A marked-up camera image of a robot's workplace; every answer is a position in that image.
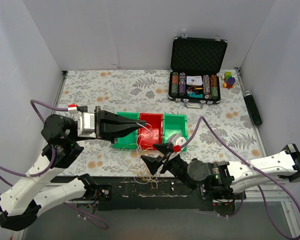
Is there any yellow cable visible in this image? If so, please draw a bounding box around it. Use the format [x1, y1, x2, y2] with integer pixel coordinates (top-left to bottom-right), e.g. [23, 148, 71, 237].
[122, 144, 161, 190]

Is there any white cable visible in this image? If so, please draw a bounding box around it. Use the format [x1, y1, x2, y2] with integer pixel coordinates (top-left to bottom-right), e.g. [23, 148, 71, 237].
[136, 122, 156, 155]

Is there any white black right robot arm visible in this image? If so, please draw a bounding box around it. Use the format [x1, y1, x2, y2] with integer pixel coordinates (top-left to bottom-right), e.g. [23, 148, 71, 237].
[141, 143, 300, 200]

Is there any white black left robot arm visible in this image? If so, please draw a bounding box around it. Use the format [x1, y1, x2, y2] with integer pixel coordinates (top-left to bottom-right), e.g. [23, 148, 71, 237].
[0, 104, 147, 231]

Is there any red plastic bin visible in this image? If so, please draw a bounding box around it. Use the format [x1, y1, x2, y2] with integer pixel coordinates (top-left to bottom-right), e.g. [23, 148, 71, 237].
[137, 113, 163, 150]

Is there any green plastic bin left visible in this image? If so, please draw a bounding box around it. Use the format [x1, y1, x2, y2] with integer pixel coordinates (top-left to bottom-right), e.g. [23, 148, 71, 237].
[112, 112, 140, 151]

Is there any green plastic bin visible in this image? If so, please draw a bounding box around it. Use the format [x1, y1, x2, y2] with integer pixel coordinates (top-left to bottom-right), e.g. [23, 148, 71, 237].
[112, 112, 140, 151]
[162, 113, 188, 143]

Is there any green plastic bin right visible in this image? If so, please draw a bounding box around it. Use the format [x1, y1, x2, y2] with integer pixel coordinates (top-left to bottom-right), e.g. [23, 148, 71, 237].
[162, 113, 188, 143]

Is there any teal plastic piece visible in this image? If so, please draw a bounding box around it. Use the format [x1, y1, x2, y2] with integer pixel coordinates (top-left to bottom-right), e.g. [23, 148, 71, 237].
[188, 92, 203, 99]

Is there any floral table mat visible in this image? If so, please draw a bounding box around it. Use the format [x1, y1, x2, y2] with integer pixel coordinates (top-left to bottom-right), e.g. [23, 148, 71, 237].
[55, 70, 266, 183]

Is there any white card deck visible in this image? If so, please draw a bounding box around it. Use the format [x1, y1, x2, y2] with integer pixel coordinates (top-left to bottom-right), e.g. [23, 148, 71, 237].
[186, 75, 203, 86]

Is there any black poker chip case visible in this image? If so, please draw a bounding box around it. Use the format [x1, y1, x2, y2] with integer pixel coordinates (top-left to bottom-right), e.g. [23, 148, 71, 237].
[168, 36, 228, 108]

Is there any colourful toy block train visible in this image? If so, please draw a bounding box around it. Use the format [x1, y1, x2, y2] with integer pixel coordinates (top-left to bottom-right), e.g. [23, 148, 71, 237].
[221, 71, 236, 89]

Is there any black cylindrical flashlight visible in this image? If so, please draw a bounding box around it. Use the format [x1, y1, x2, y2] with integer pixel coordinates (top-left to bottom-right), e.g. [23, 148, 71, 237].
[243, 90, 263, 126]

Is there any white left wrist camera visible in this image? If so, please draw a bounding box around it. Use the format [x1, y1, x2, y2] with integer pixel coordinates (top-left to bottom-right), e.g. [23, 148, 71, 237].
[77, 112, 97, 139]

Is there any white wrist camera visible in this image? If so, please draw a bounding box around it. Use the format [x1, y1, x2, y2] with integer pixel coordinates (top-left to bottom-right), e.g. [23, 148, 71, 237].
[167, 133, 187, 153]
[77, 112, 97, 139]

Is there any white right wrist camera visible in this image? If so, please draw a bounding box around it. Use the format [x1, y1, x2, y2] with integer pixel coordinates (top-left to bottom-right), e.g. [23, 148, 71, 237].
[167, 133, 187, 153]

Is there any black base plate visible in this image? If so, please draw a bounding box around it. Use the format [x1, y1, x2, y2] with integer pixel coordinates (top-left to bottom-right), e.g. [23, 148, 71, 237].
[86, 176, 246, 216]

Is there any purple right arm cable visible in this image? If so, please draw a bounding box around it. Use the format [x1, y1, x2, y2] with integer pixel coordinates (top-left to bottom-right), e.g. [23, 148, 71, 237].
[178, 116, 300, 240]

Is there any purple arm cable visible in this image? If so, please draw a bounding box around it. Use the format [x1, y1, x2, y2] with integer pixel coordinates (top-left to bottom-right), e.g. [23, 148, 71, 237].
[178, 116, 300, 240]
[0, 99, 110, 230]

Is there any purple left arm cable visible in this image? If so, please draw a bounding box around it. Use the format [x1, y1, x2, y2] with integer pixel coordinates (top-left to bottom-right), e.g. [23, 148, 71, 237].
[0, 99, 110, 230]

